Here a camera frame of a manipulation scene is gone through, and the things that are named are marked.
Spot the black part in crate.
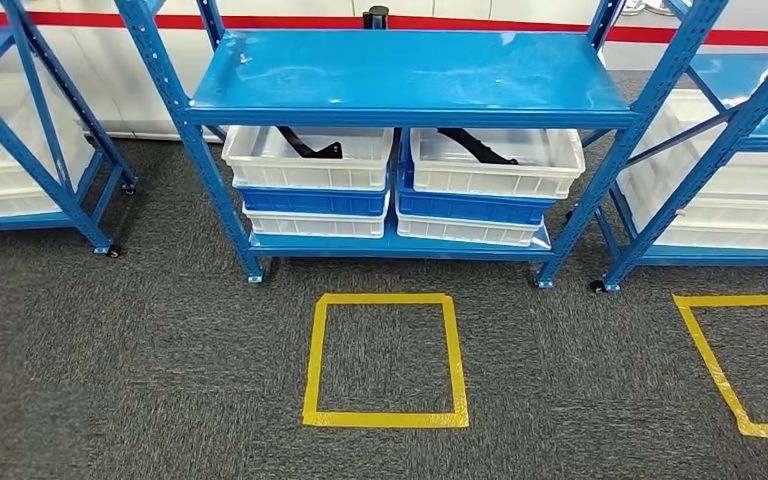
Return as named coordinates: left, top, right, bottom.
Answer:
left=436, top=127, right=520, bottom=166
left=276, top=125, right=345, bottom=161

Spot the blue metal shelf rack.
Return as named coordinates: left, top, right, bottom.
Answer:
left=582, top=0, right=768, bottom=294
left=0, top=0, right=139, bottom=259
left=113, top=0, right=733, bottom=290

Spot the white plastic crate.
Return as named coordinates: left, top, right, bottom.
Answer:
left=395, top=201, right=546, bottom=248
left=221, top=125, right=395, bottom=193
left=409, top=127, right=587, bottom=201
left=242, top=197, right=391, bottom=240

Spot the white vehicle body red stripe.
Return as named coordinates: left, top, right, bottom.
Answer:
left=0, top=0, right=768, bottom=144

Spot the white chair base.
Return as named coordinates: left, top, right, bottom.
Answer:
left=621, top=0, right=674, bottom=17

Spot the black cylindrical post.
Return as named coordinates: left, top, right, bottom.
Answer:
left=362, top=5, right=391, bottom=31

